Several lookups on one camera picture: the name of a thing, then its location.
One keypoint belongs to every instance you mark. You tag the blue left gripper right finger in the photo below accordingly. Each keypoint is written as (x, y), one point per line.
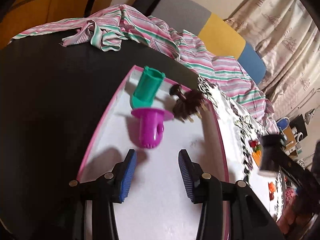
(191, 173)

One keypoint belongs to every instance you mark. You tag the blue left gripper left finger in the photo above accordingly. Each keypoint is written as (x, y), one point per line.
(126, 173)

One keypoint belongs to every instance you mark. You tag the orange plastic boat toy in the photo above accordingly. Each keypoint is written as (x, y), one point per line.
(257, 156)

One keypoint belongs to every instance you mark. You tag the orange cube block toy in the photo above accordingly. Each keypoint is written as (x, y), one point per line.
(272, 190)

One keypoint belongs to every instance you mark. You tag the magenta plastic mould toy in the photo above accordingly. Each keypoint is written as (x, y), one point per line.
(151, 125)

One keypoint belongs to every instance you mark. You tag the dark brown wooden toy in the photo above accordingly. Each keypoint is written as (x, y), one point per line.
(188, 104)

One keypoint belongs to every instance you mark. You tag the green plastic cylinder toy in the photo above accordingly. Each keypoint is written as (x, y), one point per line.
(148, 85)

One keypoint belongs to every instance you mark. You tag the red shiny capsule toy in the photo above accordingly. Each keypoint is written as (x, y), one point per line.
(253, 143)

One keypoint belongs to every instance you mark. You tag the cluttered shelf with items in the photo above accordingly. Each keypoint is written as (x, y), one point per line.
(302, 137)

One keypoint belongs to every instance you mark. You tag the blue round container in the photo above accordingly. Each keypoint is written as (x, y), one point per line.
(283, 123)

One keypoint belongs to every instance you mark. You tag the white floral embroidered tablecloth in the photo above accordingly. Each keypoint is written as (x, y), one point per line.
(237, 128)

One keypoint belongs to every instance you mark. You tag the pink white tray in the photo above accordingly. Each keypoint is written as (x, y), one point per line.
(157, 206)

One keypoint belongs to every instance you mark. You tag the grey yellow blue chair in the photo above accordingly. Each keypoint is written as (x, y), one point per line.
(218, 37)

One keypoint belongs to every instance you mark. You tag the beige patterned curtain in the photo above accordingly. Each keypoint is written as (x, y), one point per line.
(286, 38)

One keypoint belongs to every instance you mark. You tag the pink green striped cloth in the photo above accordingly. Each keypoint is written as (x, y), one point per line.
(107, 28)

